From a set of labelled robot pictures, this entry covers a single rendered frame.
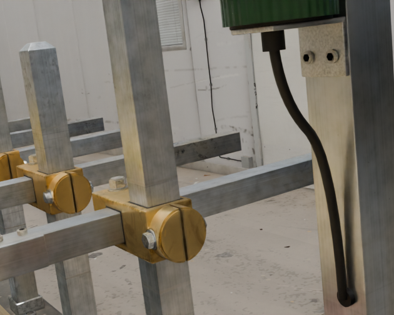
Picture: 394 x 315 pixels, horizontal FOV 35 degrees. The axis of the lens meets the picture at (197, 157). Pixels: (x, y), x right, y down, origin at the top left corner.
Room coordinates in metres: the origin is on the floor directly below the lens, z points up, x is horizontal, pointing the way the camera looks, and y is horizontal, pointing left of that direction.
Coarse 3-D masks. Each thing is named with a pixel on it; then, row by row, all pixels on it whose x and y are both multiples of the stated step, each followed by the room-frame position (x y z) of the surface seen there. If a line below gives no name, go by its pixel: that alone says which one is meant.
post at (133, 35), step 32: (128, 0) 0.54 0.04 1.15; (128, 32) 0.54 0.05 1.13; (128, 64) 0.54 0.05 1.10; (160, 64) 0.56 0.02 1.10; (128, 96) 0.55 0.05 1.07; (160, 96) 0.56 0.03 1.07; (128, 128) 0.55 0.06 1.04; (160, 128) 0.55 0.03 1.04; (128, 160) 0.56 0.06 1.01; (160, 160) 0.55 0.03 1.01; (160, 192) 0.55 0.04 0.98; (160, 288) 0.54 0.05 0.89
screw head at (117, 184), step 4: (116, 176) 0.63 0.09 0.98; (120, 176) 0.63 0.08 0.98; (112, 180) 0.62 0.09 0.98; (116, 180) 0.62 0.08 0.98; (120, 180) 0.62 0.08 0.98; (124, 180) 0.63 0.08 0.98; (112, 184) 0.62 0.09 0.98; (116, 184) 0.62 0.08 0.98; (120, 184) 0.62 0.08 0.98; (124, 184) 0.62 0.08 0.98; (112, 188) 0.62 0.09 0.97; (116, 188) 0.62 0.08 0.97; (120, 188) 0.62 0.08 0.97; (124, 188) 0.62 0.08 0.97
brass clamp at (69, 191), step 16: (32, 176) 0.78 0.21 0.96; (48, 176) 0.74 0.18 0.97; (64, 176) 0.74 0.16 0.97; (80, 176) 0.74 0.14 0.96; (48, 192) 0.73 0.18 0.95; (64, 192) 0.73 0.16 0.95; (80, 192) 0.74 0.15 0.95; (48, 208) 0.75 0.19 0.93; (64, 208) 0.73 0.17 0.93; (80, 208) 0.74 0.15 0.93
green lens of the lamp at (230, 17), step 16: (224, 0) 0.32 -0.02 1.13; (240, 0) 0.31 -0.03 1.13; (256, 0) 0.30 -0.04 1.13; (272, 0) 0.30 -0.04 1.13; (288, 0) 0.30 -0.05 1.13; (304, 0) 0.30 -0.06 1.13; (320, 0) 0.30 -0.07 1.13; (336, 0) 0.31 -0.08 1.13; (224, 16) 0.32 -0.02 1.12; (240, 16) 0.31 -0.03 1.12; (256, 16) 0.30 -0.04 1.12; (272, 16) 0.30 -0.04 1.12; (288, 16) 0.30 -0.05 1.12; (304, 16) 0.30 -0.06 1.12
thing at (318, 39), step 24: (264, 24) 0.30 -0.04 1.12; (288, 24) 0.31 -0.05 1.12; (312, 24) 0.32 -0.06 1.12; (336, 24) 0.33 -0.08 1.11; (264, 48) 0.32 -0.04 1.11; (312, 48) 0.35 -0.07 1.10; (336, 48) 0.33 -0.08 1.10; (312, 72) 0.35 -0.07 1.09; (336, 72) 0.33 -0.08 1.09; (288, 96) 0.32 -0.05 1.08; (312, 144) 0.33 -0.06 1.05; (336, 216) 0.34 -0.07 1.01; (336, 240) 0.34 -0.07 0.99; (336, 264) 0.34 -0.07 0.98
